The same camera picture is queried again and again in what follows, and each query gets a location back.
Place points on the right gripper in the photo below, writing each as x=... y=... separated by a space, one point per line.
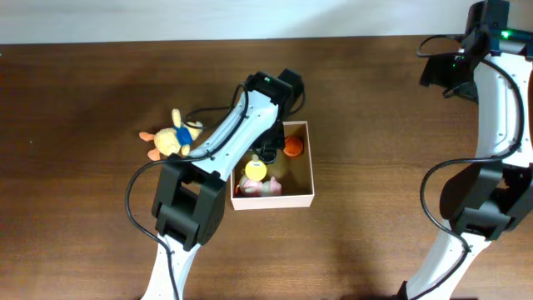
x=435 y=71

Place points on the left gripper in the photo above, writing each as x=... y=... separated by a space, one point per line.
x=261 y=151

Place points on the yellow wooden rattle drum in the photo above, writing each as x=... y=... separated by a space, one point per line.
x=255 y=169

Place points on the orange round puck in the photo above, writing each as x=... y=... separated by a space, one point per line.
x=294 y=146

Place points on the pink white bunny figurine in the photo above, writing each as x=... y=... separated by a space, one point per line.
x=254 y=189

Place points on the yellow plush duck toy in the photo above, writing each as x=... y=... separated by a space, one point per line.
x=177 y=139

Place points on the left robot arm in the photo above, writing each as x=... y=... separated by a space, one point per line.
x=189 y=202

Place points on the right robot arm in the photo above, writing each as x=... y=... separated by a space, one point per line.
x=493 y=194

